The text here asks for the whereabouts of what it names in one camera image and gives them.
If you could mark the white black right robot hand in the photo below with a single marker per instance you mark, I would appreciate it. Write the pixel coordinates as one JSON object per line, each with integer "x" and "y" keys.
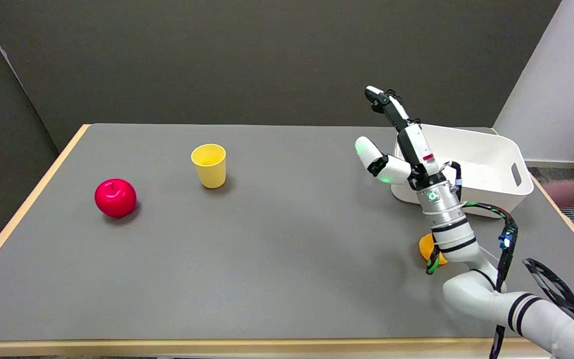
{"x": 416, "y": 144}

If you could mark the yellow plastic cup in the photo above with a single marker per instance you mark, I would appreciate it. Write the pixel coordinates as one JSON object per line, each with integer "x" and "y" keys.
{"x": 209, "y": 167}

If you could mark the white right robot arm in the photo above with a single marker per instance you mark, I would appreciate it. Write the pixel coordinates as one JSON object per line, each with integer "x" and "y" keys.
{"x": 454, "y": 224}

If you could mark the white plastic bin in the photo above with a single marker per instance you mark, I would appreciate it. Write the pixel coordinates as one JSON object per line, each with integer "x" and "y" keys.
{"x": 481, "y": 169}

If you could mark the orange round fruit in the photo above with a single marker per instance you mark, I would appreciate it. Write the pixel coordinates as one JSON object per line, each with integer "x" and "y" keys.
{"x": 425, "y": 248}

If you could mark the red apple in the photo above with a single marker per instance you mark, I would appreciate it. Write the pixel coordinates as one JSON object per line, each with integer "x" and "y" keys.
{"x": 115, "y": 198}

